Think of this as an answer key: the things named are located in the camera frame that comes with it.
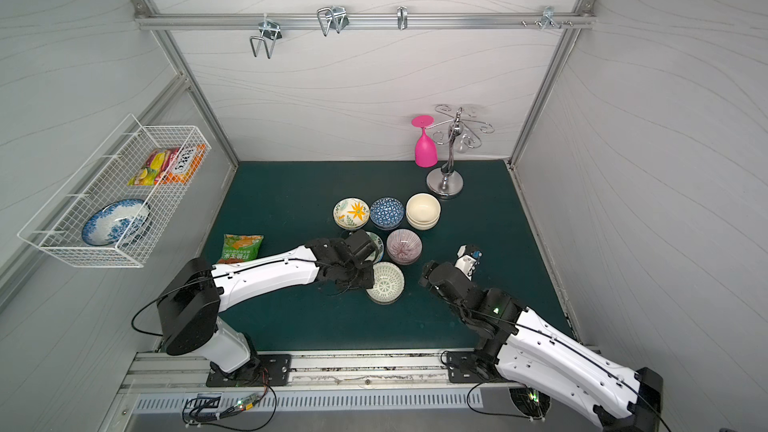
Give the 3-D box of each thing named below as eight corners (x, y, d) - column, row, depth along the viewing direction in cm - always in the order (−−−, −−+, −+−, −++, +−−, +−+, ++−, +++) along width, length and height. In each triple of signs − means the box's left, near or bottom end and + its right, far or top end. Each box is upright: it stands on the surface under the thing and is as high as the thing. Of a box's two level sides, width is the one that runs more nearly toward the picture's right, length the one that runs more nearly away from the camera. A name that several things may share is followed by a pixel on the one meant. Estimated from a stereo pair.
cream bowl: (406, 234, 100) (407, 220, 94) (405, 207, 108) (406, 192, 102) (439, 234, 100) (442, 220, 94) (435, 207, 108) (438, 192, 102)
